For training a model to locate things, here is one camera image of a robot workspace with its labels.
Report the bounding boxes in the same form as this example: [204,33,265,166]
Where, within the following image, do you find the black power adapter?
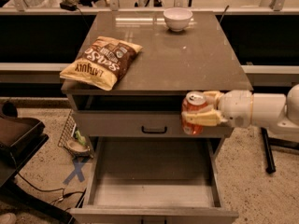
[60,1,77,11]

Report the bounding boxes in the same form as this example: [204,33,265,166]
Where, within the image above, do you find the white ceramic bowl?
[164,7,192,32]

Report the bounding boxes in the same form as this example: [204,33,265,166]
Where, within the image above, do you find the grey drawer cabinet with counter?
[61,10,254,139]

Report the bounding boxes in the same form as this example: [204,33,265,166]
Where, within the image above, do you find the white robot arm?
[181,85,299,134]

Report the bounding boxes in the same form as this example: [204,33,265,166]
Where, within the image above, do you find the wire basket with items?
[58,111,93,158]

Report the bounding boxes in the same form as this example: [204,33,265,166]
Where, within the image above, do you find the black metal stand leg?
[261,128,299,175]

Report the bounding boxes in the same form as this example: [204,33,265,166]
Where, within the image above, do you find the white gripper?
[181,90,253,128]

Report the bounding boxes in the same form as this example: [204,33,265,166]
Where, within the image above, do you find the black cables on floor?
[17,171,87,212]

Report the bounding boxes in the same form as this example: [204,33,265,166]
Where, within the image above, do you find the open lower grey drawer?
[71,138,238,224]

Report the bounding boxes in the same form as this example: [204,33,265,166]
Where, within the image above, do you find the closed grey drawer black handle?
[73,111,233,138]

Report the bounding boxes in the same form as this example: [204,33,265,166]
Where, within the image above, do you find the brown yellow chip bag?
[60,36,142,91]

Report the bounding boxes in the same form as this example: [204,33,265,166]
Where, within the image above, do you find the black chair left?
[0,102,72,224]

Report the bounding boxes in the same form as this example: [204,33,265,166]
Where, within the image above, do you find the orange soda can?
[181,91,207,135]

